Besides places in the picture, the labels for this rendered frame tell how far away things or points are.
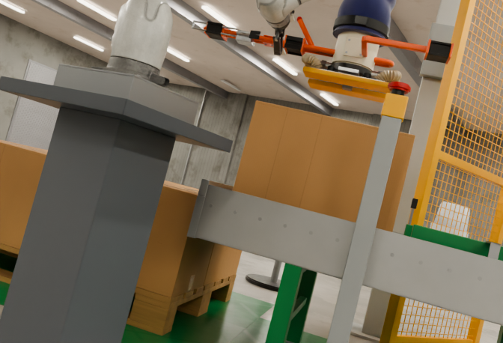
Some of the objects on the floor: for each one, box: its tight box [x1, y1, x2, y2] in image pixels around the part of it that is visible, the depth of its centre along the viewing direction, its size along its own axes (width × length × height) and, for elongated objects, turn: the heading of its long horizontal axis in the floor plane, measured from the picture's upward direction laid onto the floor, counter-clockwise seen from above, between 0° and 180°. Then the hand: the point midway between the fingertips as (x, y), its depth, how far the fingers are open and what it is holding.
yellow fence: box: [379, 0, 503, 343], centre depth 276 cm, size 87×10×210 cm, turn 24°
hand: (286, 36), depth 215 cm, fingers open, 13 cm apart
